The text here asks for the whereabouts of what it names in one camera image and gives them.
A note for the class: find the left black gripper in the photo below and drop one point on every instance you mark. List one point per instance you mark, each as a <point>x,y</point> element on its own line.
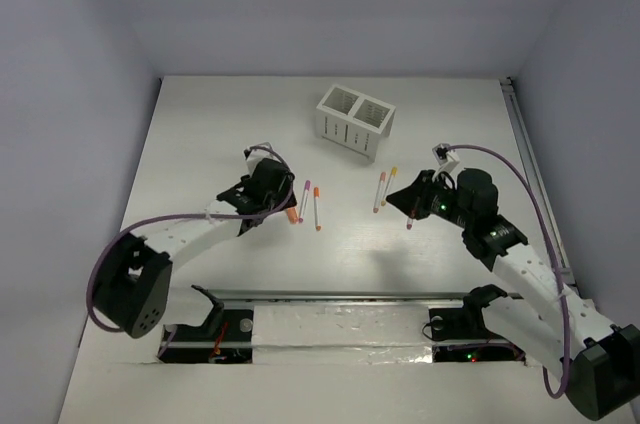
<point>273,197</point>

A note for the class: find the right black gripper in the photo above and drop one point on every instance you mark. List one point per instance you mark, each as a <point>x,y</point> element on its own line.
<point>412,200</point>

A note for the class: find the orange eraser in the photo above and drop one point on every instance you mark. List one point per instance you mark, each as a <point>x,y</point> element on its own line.
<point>292,215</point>

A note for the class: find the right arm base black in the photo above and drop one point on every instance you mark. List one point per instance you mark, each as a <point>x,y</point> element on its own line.
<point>459,334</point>

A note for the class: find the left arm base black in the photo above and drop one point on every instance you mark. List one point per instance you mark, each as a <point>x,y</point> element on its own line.
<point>224,337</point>

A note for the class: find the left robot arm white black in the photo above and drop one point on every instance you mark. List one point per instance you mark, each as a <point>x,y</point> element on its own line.
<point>129,286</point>

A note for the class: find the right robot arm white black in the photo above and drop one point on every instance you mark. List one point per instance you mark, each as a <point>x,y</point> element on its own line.
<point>595,361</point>

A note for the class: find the yellow capped white marker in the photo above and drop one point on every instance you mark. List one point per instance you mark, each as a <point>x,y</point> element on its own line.
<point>388,187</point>

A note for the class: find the salmon capped white marker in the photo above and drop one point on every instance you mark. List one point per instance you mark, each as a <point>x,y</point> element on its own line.
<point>379,192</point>

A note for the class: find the purple capped white marker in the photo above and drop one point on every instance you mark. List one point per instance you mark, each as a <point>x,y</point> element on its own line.
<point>304,201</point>

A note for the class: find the orange capped white marker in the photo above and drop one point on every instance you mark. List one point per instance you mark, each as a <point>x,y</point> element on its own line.
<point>316,204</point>

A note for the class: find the white two-compartment pen holder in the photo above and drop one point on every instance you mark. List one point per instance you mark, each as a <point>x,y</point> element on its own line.
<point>354,120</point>

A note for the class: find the white foam block centre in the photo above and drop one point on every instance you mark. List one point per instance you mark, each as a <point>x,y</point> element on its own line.
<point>340,334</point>

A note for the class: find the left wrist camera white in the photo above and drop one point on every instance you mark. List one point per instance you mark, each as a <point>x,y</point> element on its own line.
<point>255,154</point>

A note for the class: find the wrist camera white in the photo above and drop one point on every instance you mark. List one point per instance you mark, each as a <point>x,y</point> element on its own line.
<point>255,154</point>
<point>447,159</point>

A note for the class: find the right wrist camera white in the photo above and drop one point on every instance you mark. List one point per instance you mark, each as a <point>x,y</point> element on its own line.
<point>447,159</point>

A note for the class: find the aluminium rail front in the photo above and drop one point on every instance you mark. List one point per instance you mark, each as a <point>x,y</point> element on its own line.
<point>326,296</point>

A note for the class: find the aluminium rail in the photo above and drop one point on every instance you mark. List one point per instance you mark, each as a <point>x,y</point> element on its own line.
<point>326,296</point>
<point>534,178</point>

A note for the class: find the aluminium rail right side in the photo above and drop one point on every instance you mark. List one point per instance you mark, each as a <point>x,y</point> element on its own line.
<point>534,178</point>

